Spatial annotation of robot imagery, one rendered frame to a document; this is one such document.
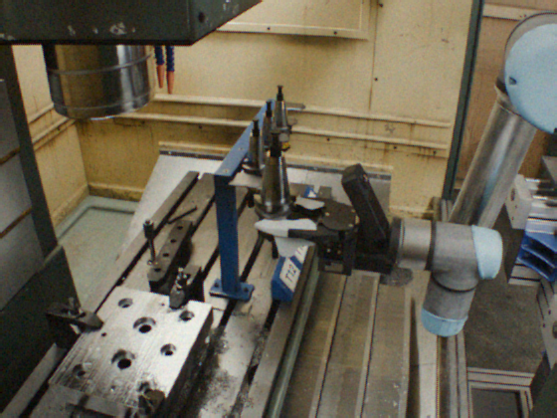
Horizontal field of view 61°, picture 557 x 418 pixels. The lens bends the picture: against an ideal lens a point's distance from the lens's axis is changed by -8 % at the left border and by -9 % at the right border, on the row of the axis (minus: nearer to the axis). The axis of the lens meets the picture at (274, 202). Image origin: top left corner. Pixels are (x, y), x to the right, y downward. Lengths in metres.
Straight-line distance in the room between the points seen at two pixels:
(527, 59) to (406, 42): 1.10
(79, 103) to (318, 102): 1.16
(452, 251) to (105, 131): 1.64
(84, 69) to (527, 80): 0.55
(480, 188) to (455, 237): 0.12
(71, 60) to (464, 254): 0.60
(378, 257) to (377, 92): 1.02
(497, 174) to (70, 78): 0.64
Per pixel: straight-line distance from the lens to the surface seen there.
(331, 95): 1.75
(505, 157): 0.81
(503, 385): 2.07
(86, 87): 0.71
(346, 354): 1.31
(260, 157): 1.08
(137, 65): 0.73
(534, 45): 0.60
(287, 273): 1.24
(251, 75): 1.79
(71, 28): 0.64
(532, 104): 0.61
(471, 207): 0.85
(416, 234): 0.74
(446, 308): 0.81
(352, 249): 0.75
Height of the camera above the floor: 1.73
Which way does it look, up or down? 32 degrees down
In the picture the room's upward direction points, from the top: straight up
